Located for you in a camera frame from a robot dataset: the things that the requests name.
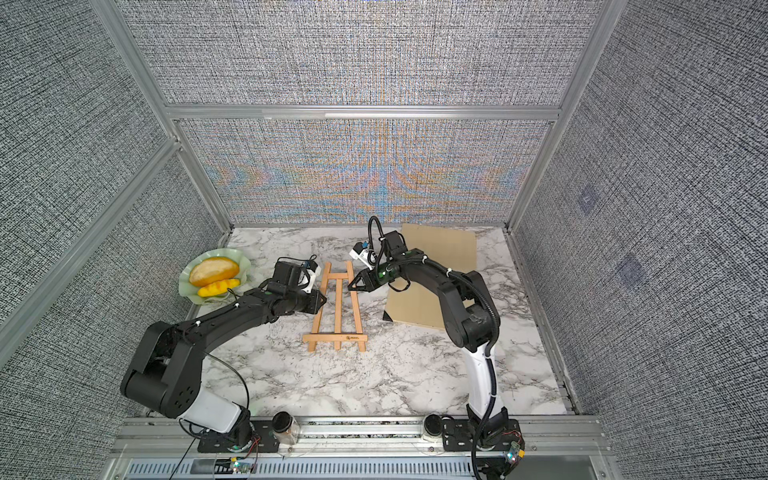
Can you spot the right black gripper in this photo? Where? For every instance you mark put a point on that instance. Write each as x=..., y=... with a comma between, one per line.
x=368, y=284

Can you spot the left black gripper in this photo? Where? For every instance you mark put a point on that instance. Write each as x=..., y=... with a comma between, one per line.
x=316, y=297

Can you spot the small wooden easel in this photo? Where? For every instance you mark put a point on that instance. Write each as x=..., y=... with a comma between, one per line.
x=337, y=337

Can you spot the light plywood board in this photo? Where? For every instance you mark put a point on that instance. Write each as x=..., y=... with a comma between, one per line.
x=456, y=249

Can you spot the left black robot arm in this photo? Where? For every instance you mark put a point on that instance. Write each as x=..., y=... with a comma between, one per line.
x=165, y=373

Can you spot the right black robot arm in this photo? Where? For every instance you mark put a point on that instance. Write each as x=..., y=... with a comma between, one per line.
x=470, y=317

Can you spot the yellow corn cob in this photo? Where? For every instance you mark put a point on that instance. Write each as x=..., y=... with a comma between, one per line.
x=218, y=288

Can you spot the brown bread roll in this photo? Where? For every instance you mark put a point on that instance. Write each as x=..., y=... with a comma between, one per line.
x=212, y=270

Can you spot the left black lens cap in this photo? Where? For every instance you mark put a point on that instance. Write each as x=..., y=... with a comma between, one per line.
x=285, y=428

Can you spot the black lens cap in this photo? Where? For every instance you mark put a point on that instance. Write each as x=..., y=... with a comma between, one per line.
x=431, y=429
x=285, y=428

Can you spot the green glass plate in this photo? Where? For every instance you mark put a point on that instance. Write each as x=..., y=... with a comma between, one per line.
x=189, y=291

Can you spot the right black lens cap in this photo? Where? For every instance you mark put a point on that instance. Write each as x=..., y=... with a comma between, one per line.
x=431, y=429

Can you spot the left small circuit board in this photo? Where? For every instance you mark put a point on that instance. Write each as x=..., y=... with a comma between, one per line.
x=233, y=466

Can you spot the small circuit board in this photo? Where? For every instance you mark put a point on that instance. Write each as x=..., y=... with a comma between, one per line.
x=514, y=453
x=233, y=466

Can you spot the right small circuit board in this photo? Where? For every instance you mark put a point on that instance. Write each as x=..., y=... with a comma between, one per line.
x=514, y=453

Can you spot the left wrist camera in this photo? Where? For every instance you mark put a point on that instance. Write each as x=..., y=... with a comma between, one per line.
x=308, y=274

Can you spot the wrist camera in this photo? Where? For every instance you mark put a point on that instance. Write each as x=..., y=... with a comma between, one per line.
x=363, y=252
x=308, y=274

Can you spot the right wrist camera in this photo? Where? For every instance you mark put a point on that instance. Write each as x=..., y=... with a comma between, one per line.
x=363, y=252

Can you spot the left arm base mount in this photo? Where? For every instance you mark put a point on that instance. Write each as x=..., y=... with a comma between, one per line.
x=242, y=439

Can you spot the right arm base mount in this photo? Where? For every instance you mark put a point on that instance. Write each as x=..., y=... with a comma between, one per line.
x=500, y=433

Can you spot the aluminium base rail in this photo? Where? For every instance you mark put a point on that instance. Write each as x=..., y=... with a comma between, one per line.
x=373, y=447

